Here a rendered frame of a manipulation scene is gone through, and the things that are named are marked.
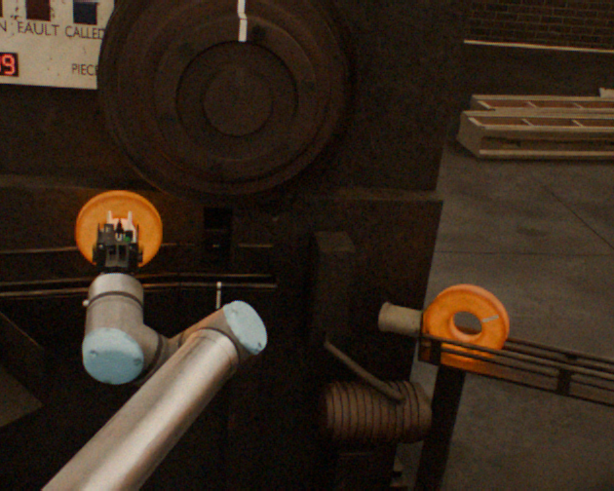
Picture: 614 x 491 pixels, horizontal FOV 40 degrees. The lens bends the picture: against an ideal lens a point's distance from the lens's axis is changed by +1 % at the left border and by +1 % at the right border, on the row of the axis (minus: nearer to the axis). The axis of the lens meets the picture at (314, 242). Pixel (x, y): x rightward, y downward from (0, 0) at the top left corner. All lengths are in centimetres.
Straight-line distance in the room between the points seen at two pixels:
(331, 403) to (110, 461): 76
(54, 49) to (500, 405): 176
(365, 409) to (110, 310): 60
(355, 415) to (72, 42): 90
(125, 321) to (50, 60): 55
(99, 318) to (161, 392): 25
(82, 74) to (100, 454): 83
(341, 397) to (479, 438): 94
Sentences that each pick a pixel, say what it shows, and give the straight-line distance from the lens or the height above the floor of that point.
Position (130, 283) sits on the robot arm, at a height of 84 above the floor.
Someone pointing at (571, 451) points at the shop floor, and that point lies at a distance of 268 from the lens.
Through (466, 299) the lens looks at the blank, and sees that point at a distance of 167.
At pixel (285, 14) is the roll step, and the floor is 126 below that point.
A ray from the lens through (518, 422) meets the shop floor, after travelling 273.
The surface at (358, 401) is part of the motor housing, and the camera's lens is 174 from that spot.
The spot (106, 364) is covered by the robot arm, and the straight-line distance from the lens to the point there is 136.
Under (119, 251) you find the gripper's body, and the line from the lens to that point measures 150.
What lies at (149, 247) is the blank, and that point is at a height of 80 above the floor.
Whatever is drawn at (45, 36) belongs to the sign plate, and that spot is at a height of 115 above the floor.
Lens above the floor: 152
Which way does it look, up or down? 25 degrees down
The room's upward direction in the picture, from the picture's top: 7 degrees clockwise
